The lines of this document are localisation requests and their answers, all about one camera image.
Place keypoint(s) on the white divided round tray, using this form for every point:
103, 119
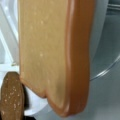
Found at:
9, 59

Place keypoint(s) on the brown round patty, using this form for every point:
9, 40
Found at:
12, 97

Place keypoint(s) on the white paper plate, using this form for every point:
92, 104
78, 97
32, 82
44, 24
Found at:
107, 53

